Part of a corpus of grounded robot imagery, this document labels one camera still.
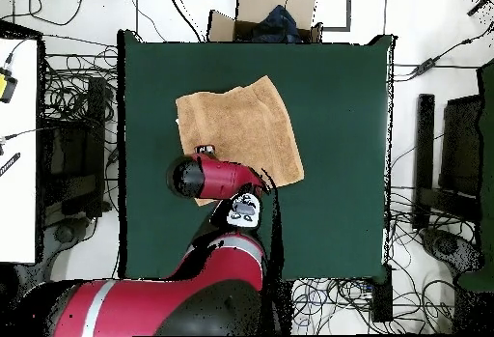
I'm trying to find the tan terry towel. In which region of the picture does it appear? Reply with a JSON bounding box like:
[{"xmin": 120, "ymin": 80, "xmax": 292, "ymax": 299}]
[{"xmin": 175, "ymin": 74, "xmax": 305, "ymax": 207}]

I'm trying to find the black flat panel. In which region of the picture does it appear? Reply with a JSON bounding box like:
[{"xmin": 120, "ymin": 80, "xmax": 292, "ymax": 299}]
[{"xmin": 438, "ymin": 95, "xmax": 483, "ymax": 199}]

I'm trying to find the black equipment stand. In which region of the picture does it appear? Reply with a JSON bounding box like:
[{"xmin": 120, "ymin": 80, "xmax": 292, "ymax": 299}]
[{"xmin": 40, "ymin": 76, "xmax": 108, "ymax": 220}]

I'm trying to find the dark green table cloth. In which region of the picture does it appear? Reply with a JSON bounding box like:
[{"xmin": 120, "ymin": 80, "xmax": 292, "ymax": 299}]
[{"xmin": 117, "ymin": 29, "xmax": 396, "ymax": 282}]

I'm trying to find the dark blue garment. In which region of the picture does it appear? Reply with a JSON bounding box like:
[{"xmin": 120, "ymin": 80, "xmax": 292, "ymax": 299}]
[{"xmin": 250, "ymin": 4, "xmax": 303, "ymax": 43}]

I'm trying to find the open cardboard box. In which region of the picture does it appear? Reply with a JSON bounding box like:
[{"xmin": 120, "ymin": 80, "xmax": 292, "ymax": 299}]
[{"xmin": 206, "ymin": 0, "xmax": 323, "ymax": 43}]

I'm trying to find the black floor equipment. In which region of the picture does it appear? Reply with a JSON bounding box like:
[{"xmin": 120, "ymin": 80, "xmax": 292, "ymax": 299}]
[{"xmin": 53, "ymin": 216, "xmax": 92, "ymax": 244}]

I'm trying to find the white side table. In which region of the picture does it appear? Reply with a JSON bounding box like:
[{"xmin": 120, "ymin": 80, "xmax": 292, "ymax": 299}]
[{"xmin": 0, "ymin": 37, "xmax": 40, "ymax": 265}]

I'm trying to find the black striped strip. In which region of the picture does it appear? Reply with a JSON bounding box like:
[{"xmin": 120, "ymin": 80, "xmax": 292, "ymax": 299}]
[{"xmin": 0, "ymin": 152, "xmax": 21, "ymax": 178}]

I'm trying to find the yellow and black device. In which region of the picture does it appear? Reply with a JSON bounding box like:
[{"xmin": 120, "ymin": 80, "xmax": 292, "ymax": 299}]
[{"xmin": 0, "ymin": 67, "xmax": 19, "ymax": 104}]

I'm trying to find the black upright bar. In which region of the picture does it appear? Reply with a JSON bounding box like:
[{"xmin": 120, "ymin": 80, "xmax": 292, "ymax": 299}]
[{"xmin": 412, "ymin": 93, "xmax": 436, "ymax": 232}]

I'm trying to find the black floor box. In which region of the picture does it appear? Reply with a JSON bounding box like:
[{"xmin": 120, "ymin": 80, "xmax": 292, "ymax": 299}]
[{"xmin": 370, "ymin": 265, "xmax": 394, "ymax": 323}]

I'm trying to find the black power adapter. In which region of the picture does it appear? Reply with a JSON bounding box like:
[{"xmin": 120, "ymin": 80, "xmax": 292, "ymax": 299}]
[{"xmin": 414, "ymin": 57, "xmax": 437, "ymax": 76}]

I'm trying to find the black rounded floor base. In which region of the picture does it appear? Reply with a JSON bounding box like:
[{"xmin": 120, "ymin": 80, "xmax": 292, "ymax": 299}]
[{"xmin": 419, "ymin": 227, "xmax": 485, "ymax": 274}]

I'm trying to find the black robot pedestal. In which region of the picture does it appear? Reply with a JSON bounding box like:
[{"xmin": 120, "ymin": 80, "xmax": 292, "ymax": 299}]
[{"xmin": 271, "ymin": 280, "xmax": 293, "ymax": 334}]

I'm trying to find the black and blue cable tangle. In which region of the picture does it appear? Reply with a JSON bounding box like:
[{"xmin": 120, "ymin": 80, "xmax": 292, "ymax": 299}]
[{"xmin": 292, "ymin": 278, "xmax": 373, "ymax": 334}]

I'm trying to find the black cable bundle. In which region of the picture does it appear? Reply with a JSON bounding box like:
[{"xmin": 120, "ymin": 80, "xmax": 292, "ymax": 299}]
[{"xmin": 387, "ymin": 187, "xmax": 480, "ymax": 334}]

